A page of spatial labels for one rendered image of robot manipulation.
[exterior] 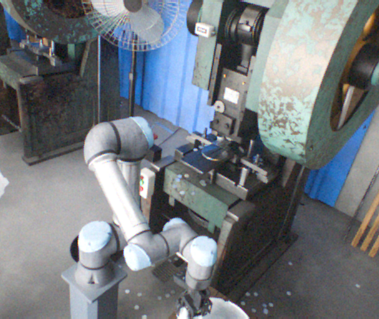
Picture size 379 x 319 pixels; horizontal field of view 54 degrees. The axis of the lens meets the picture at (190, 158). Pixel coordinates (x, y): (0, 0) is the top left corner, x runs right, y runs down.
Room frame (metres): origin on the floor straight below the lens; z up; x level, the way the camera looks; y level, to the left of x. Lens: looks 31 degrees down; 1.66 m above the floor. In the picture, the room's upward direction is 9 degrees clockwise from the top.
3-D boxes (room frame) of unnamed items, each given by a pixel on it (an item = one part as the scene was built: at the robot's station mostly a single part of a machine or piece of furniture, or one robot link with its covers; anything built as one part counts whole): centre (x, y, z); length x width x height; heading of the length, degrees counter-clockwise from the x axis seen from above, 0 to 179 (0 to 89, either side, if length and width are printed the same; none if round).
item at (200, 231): (1.63, -0.19, 0.31); 0.43 x 0.42 x 0.01; 54
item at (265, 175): (1.52, -0.32, 0.76); 0.17 x 0.06 x 0.10; 54
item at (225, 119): (1.59, -0.16, 1.04); 0.17 x 0.15 x 0.30; 144
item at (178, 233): (0.83, 0.00, 0.86); 0.11 x 0.11 x 0.08; 42
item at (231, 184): (1.62, -0.18, 0.68); 0.45 x 0.30 x 0.06; 54
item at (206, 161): (1.48, -0.08, 0.72); 0.25 x 0.14 x 0.14; 144
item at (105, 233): (1.00, 0.30, 0.62); 0.13 x 0.12 x 0.14; 132
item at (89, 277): (1.00, 0.30, 0.50); 0.15 x 0.15 x 0.10
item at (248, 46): (1.62, -0.18, 1.27); 0.21 x 0.12 x 0.34; 144
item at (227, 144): (1.62, -0.18, 0.76); 0.15 x 0.09 x 0.05; 54
